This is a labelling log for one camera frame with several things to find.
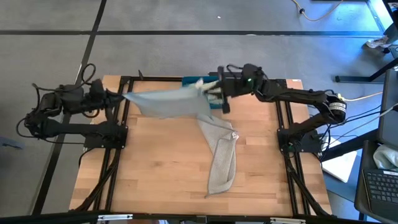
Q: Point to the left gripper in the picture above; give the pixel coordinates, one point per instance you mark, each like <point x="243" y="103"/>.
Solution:
<point x="97" y="93"/>

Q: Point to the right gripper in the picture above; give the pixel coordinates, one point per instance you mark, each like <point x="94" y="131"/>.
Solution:
<point x="236" y="84"/>

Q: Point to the light blue microfiber towel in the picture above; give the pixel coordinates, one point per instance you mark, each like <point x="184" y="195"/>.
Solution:
<point x="174" y="102"/>

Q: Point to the grey waffle towel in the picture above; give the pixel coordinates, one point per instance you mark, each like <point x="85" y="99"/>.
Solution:
<point x="220" y="155"/>

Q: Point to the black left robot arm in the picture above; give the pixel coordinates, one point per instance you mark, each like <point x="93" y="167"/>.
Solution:
<point x="71" y="124"/>

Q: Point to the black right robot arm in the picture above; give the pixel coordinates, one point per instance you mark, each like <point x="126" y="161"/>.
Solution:
<point x="304" y="102"/>

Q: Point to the black bar behind table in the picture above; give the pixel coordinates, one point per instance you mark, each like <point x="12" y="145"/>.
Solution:
<point x="214" y="74"/>

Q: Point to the blue plastic bin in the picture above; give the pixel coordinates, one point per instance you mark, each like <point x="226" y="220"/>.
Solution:
<point x="189" y="80"/>

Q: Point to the black stand leg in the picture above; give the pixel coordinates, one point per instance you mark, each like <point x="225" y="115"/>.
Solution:
<point x="351" y="79"/>

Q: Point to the person's shoe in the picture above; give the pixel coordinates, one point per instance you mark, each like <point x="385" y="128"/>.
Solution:
<point x="377" y="42"/>

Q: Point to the grey side desk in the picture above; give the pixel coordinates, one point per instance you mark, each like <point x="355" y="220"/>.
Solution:
<point x="388" y="118"/>

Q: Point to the pale cloth on desk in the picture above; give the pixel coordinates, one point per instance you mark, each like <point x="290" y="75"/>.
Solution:
<point x="385" y="157"/>

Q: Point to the person's leg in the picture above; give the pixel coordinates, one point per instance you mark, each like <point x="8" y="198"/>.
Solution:
<point x="391" y="31"/>

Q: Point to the black laptop keyboard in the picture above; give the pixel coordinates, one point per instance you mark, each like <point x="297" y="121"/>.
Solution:
<point x="381" y="188"/>

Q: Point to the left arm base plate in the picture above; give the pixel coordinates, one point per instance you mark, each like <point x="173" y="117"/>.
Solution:
<point x="105" y="141"/>

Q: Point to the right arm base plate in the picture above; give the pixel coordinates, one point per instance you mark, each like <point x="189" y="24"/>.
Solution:
<point x="311" y="144"/>

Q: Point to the black table frame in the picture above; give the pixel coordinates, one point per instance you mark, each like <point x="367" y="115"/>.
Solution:
<point x="155" y="199"/>

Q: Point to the silver rail bracket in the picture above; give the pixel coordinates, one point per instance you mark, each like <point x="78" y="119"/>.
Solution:
<point x="115" y="217"/>
<point x="287" y="221"/>

